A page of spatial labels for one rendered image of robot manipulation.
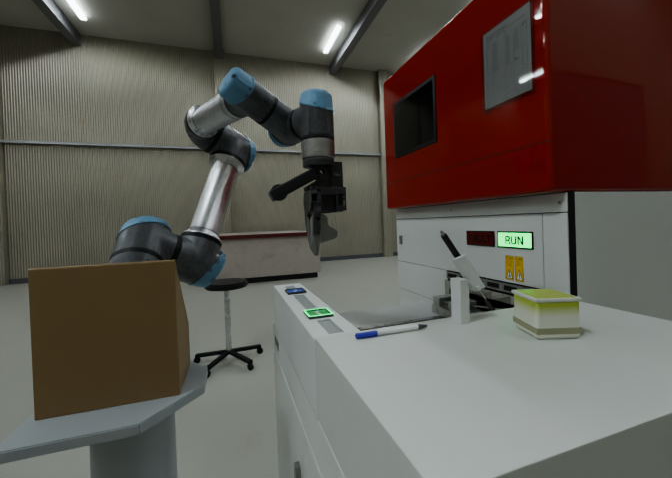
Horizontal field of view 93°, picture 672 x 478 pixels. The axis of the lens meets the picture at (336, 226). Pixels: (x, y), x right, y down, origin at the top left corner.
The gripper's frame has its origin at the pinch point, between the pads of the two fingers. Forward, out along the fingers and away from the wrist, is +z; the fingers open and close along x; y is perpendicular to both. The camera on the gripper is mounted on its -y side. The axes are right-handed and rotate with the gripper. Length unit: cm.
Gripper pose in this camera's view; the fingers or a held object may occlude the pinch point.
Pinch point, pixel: (312, 250)
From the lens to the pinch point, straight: 71.9
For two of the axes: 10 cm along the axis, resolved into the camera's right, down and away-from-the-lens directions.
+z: 0.4, 10.0, 0.1
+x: -3.2, 0.0, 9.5
